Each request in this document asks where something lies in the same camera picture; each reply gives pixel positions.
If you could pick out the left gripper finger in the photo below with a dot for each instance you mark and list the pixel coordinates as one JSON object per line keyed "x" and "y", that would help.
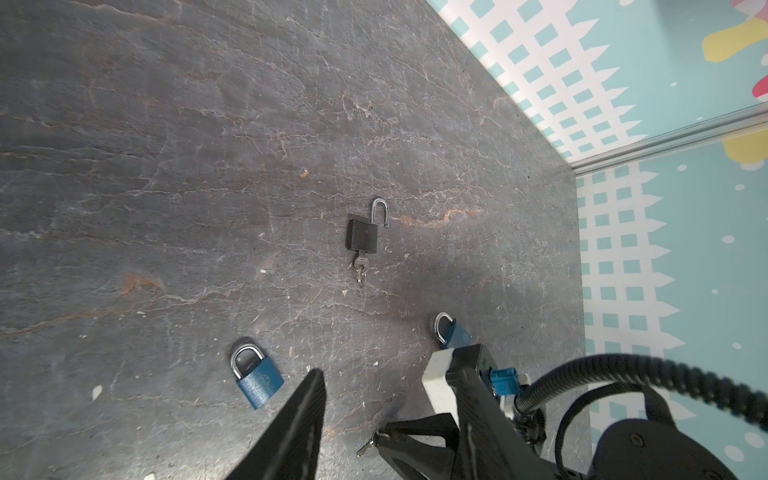
{"x": 289, "y": 448}

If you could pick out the silver key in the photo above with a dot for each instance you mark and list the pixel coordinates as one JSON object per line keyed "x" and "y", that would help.
{"x": 360, "y": 265}

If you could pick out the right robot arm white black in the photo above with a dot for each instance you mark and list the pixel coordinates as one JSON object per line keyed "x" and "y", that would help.
{"x": 651, "y": 447}

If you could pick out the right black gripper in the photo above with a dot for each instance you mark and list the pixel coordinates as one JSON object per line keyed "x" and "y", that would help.
{"x": 491, "y": 445}

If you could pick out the small key for blue padlock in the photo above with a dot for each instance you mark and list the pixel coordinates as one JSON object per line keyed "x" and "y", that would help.
{"x": 366, "y": 445}

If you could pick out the black padlock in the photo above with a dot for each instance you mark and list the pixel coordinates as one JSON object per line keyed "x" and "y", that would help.
{"x": 362, "y": 236}

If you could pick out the blue padlock silver shackle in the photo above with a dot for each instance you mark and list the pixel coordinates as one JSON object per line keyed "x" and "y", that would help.
{"x": 262, "y": 381}

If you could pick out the small blue padlock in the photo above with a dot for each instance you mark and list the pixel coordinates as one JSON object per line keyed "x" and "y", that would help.
{"x": 450, "y": 333}

